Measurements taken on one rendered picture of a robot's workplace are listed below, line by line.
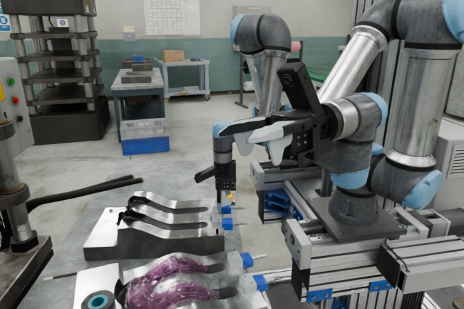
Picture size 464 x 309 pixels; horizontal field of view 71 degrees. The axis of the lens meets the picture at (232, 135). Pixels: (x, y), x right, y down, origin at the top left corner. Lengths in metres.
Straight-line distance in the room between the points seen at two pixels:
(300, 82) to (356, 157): 0.23
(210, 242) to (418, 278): 0.65
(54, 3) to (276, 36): 3.95
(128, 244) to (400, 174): 0.91
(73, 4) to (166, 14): 2.94
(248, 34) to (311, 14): 7.10
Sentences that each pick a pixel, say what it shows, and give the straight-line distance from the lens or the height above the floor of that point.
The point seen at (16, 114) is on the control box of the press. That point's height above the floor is 1.24.
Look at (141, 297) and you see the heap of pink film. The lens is 1.02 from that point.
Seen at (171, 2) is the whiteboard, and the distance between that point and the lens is 7.41.
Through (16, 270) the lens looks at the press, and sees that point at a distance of 1.45.
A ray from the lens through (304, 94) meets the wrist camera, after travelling 0.54.
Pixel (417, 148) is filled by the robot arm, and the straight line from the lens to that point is 0.91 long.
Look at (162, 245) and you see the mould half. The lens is 1.24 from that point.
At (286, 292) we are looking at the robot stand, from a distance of 2.00.
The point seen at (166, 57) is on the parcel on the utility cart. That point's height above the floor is 0.96.
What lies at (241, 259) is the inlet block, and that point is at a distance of 1.12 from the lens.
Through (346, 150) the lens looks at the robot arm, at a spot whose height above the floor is 1.37.
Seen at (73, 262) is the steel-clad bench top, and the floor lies 0.80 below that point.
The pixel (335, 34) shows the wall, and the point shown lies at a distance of 8.65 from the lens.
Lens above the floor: 1.61
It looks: 19 degrees down
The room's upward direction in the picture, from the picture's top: straight up
